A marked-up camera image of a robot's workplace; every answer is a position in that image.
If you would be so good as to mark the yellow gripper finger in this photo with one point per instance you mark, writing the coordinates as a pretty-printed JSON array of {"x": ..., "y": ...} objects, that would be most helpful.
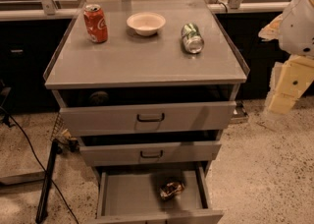
[
  {"x": 280, "y": 103},
  {"x": 275, "y": 75}
]

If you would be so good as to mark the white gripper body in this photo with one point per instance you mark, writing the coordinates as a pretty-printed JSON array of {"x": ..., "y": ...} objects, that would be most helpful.
[{"x": 298, "y": 27}]

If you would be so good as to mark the orange can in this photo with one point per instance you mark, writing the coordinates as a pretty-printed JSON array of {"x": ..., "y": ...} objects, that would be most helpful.
[{"x": 171, "y": 189}]

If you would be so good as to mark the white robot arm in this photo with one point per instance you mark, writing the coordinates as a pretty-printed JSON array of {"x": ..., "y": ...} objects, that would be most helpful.
[{"x": 294, "y": 30}]

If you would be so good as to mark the green soda can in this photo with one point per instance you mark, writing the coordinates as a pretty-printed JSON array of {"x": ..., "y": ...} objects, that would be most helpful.
[{"x": 192, "y": 40}]

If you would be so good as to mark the grey middle drawer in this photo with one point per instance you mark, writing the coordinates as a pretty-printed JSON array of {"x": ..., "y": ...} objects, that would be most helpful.
[{"x": 149, "y": 148}]

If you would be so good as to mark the grey drawer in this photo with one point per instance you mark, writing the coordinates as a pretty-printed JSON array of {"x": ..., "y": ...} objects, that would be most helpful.
[
  {"x": 139, "y": 110},
  {"x": 131, "y": 196},
  {"x": 149, "y": 148}
]

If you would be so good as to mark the grey drawer cabinet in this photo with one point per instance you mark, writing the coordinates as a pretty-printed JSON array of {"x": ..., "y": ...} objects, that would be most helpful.
[{"x": 127, "y": 59}]

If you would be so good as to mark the grey bottom drawer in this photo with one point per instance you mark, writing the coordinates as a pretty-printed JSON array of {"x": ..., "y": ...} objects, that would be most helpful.
[{"x": 131, "y": 196}]

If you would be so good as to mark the round dark object in drawer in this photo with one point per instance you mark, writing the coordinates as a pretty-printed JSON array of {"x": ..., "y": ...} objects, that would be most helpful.
[{"x": 98, "y": 98}]

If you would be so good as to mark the red soda can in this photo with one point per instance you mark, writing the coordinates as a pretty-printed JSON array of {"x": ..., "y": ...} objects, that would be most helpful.
[{"x": 95, "y": 23}]

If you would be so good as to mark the grey top drawer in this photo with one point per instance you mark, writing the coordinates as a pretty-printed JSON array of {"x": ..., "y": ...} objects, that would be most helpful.
[{"x": 139, "y": 110}]

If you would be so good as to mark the white bowl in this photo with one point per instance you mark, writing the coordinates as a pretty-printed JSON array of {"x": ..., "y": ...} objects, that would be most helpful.
[{"x": 146, "y": 23}]

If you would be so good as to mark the black metal bar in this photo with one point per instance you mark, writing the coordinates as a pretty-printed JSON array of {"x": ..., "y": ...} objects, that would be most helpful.
[{"x": 47, "y": 182}]

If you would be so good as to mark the small wire cart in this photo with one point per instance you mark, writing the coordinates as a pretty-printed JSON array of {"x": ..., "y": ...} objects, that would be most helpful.
[{"x": 62, "y": 136}]

